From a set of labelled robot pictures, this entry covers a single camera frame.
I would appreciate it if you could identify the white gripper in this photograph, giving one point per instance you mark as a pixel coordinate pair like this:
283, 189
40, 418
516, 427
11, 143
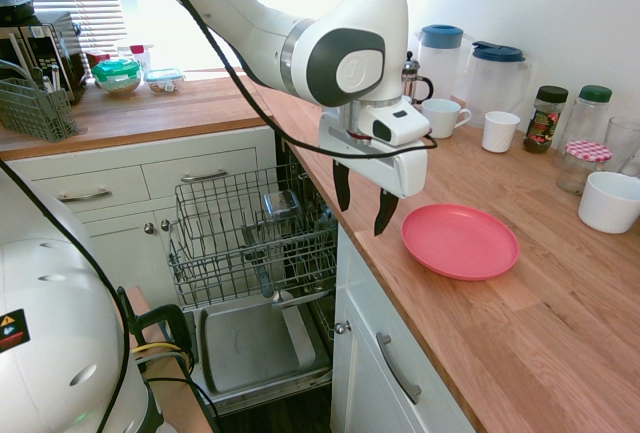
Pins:
410, 173

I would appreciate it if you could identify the red plastic plate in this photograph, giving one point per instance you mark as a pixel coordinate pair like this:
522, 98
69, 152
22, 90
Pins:
460, 243

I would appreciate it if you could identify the built-in dishwasher body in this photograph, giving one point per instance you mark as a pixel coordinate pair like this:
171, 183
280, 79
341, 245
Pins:
310, 193

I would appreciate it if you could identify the clear glass food container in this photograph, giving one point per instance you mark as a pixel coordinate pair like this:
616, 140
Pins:
281, 204

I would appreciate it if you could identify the white ceramic mug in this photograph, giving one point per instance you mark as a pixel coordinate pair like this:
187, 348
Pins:
440, 118

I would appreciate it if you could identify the metal cabinet knob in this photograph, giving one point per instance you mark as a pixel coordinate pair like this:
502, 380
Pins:
165, 226
149, 227
342, 327

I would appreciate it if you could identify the glass French press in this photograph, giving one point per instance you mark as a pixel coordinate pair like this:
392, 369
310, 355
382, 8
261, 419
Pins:
417, 80

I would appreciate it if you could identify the white ribbed cup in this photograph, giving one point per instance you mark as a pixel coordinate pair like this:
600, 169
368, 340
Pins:
500, 133

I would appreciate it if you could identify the white pitcher round blue lid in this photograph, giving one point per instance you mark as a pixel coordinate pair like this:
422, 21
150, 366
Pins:
440, 63

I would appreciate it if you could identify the clear pitcher dark blue lid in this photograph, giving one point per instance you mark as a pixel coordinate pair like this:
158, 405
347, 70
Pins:
495, 88

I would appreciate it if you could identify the white kitchen cabinet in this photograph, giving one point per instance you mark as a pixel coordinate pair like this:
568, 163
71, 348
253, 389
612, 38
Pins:
125, 173
370, 393

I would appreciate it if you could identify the dark jar black lid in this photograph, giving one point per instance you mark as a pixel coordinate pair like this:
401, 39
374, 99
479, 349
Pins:
542, 123

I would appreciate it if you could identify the glass jar red checked lid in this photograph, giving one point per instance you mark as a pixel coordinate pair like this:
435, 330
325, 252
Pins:
582, 168

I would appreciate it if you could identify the black C-clamp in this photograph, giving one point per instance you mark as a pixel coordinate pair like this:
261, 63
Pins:
175, 323

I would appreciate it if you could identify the glass container blue lid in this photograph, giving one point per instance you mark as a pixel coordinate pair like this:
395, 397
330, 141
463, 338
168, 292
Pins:
164, 82

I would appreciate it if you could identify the clear jar green lid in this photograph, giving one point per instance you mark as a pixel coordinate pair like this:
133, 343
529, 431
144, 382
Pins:
592, 118

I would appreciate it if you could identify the white ceramic bowl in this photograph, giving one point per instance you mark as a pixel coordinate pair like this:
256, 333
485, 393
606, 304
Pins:
607, 203

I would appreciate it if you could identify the clear glass tumbler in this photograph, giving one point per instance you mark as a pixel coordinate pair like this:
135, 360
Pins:
625, 143

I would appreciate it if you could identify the white jar red lid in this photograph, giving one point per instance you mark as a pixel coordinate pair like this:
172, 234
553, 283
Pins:
137, 53

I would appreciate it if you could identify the glass bowl green lid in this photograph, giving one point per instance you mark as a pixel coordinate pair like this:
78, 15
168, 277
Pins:
117, 75

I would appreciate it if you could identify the small red box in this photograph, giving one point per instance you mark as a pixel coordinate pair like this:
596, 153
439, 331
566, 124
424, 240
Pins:
97, 59

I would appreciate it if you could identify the metal cutlery piece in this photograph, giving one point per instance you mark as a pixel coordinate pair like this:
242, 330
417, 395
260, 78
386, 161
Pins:
55, 78

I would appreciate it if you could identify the grey plastic cutlery basket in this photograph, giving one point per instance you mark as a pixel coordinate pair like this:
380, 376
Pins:
35, 113

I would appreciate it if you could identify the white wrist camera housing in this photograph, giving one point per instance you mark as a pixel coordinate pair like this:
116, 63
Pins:
400, 125

